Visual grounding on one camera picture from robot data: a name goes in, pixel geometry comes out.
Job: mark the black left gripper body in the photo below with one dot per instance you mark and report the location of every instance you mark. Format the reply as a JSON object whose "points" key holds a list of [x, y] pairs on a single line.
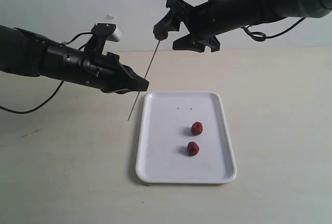
{"points": [[104, 71]]}

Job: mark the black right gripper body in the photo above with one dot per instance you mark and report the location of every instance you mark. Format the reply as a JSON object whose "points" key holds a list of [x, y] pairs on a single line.
{"points": [[196, 19]]}

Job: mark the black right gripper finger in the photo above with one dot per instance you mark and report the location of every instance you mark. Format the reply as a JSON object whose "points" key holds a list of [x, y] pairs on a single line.
{"points": [[169, 23], [186, 43]]}

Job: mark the dark brown meatball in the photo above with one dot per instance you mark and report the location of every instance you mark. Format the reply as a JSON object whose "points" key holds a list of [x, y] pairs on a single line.
{"points": [[161, 36]]}

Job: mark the thin metal skewer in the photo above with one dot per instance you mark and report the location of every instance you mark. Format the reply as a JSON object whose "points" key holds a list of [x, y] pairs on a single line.
{"points": [[148, 68]]}

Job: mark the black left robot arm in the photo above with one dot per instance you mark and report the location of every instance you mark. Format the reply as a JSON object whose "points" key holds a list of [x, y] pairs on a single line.
{"points": [[26, 53]]}

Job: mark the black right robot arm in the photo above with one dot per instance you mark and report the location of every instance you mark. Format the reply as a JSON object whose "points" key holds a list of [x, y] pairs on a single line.
{"points": [[241, 14]]}

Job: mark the white rectangular plastic tray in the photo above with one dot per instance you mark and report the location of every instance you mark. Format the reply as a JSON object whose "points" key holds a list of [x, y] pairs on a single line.
{"points": [[165, 131]]}

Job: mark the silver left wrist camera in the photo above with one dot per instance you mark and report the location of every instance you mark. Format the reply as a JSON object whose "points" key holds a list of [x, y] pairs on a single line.
{"points": [[108, 31]]}

